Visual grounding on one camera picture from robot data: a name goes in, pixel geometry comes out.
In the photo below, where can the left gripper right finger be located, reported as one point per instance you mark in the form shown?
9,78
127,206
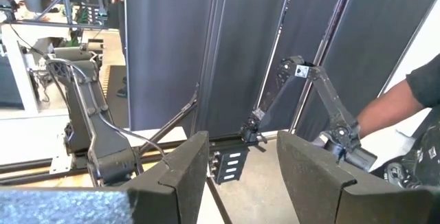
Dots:
309,182

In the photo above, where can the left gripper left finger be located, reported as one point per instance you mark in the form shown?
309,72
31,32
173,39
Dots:
178,182

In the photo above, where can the person's forearm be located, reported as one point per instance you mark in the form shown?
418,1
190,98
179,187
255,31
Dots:
388,110

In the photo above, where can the black floor mat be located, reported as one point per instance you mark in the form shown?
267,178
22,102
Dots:
115,107

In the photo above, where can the dark grey partition panel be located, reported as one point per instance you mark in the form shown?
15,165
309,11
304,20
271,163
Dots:
165,45
378,28
309,18
240,45

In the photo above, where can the black metal stand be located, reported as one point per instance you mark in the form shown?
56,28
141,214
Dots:
65,0

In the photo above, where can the black aluminium table frame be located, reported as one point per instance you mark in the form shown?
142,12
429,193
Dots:
41,169

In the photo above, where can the white rig frame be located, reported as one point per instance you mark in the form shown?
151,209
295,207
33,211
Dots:
19,73

